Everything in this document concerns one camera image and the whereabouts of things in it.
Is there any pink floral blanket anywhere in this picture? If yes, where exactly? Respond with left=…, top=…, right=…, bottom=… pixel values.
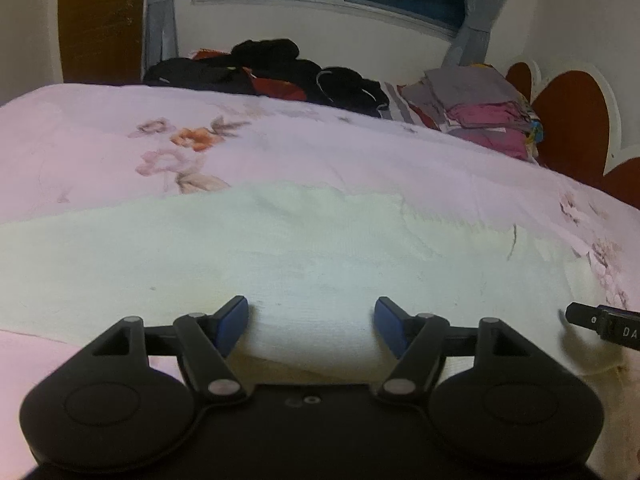
left=0, top=82, right=640, bottom=480

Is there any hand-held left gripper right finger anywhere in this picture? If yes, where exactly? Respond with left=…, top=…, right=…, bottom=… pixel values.
left=374, top=296, right=533, bottom=406

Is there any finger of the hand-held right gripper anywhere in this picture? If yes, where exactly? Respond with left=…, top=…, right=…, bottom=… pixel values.
left=565, top=302, right=603, bottom=335

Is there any red cloth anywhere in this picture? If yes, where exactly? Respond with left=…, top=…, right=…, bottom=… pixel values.
left=248, top=67, right=308, bottom=103

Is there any pile of black clothes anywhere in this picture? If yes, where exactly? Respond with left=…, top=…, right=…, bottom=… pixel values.
left=143, top=38, right=391, bottom=119

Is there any colourful yellow blue cloth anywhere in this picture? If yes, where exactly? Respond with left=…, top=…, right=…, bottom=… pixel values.
left=520, top=110, right=547, bottom=161

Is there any striped grey white cloth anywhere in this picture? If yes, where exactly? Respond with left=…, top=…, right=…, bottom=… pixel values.
left=381, top=81, right=426, bottom=125

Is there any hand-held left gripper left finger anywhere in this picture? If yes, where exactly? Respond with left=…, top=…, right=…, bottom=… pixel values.
left=92, top=296, right=249, bottom=405

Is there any brown wooden door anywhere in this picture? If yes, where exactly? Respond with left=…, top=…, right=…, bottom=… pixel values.
left=57, top=0, right=147, bottom=86

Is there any red scalloped headboard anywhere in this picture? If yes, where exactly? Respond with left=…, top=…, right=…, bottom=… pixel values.
left=505, top=60, right=640, bottom=211

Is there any stack of folded clothes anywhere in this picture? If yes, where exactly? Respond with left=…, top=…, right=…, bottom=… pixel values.
left=402, top=65, right=541, bottom=162

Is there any grey curtain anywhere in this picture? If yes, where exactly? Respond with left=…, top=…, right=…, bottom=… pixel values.
left=445, top=0, right=506, bottom=68
left=142, top=0, right=181, bottom=73

